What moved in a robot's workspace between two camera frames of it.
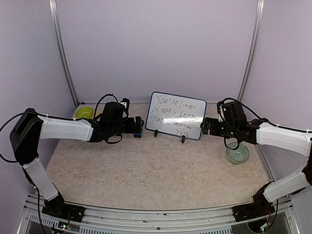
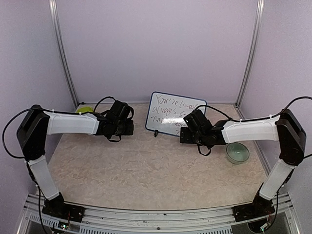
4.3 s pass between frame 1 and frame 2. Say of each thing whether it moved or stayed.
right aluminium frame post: stayed
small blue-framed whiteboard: stayed
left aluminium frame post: stayed
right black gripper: moved
